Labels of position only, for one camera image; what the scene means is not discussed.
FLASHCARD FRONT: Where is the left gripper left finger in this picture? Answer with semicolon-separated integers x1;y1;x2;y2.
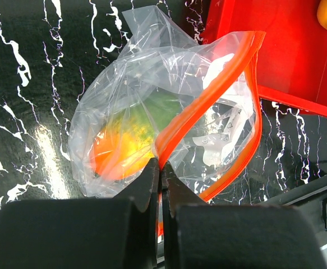
0;158;159;268

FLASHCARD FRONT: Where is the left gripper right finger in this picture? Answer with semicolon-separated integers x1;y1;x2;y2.
160;163;327;268

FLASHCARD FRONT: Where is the orange green toy mango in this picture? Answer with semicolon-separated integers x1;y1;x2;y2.
90;90;182;181

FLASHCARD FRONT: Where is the orange zip top bag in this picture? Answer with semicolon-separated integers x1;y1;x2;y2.
67;4;266;204

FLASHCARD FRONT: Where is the red plastic tray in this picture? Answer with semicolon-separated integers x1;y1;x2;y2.
202;0;327;117

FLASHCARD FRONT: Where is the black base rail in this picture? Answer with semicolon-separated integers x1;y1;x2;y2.
263;175;327;248

